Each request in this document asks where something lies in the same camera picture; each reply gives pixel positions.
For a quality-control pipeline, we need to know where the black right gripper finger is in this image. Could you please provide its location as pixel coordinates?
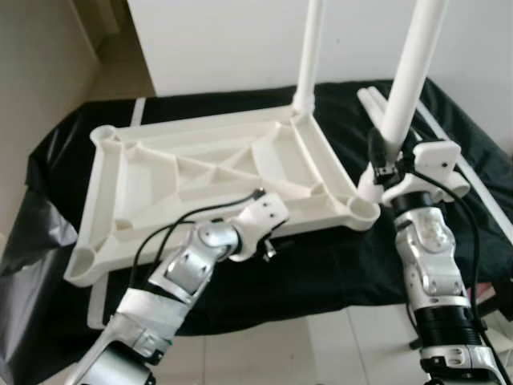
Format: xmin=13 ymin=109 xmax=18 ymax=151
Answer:
xmin=367 ymin=128 xmax=390 ymax=174

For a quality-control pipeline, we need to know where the grey tape strip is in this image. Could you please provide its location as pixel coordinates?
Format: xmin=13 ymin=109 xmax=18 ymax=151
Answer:
xmin=87 ymin=98 xmax=147 ymax=330
xmin=413 ymin=103 xmax=513 ymax=235

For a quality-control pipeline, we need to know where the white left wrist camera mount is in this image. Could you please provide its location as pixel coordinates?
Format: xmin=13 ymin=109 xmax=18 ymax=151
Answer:
xmin=231 ymin=192 xmax=289 ymax=261

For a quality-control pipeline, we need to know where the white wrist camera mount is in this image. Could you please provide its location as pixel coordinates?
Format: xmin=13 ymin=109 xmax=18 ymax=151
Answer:
xmin=231 ymin=192 xmax=289 ymax=261
xmin=383 ymin=140 xmax=462 ymax=208

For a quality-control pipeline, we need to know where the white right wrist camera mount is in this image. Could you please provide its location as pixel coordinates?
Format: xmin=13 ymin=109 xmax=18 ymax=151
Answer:
xmin=383 ymin=140 xmax=462 ymax=208

